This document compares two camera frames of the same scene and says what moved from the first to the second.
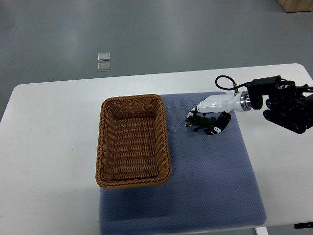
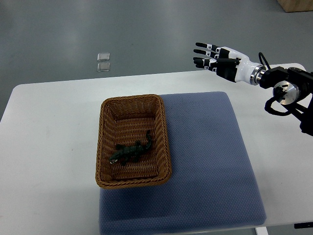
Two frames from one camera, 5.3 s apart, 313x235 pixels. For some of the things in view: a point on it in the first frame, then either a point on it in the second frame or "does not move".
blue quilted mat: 210,186 does not move
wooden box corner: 296,6 does not move
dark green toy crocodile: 206,123 -> 126,155
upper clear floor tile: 103,56 does not move
